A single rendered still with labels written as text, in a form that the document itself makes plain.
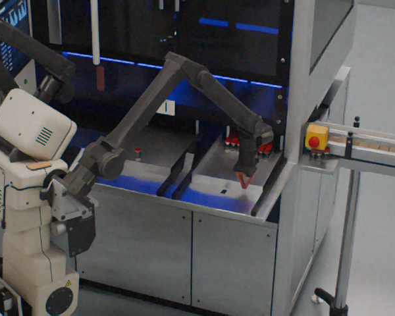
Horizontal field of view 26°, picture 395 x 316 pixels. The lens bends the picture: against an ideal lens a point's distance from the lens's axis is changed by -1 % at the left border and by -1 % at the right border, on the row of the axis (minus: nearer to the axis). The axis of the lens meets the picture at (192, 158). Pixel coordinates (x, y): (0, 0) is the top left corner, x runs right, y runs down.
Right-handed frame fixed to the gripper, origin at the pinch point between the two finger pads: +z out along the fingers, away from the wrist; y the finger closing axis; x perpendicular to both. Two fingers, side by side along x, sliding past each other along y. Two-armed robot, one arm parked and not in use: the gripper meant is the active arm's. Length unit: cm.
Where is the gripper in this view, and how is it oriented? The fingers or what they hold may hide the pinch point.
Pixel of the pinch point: (244, 186)
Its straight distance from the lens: 296.4
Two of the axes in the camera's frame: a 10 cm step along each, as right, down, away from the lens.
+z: -0.4, 8.9, 4.6
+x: -9.3, -1.9, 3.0
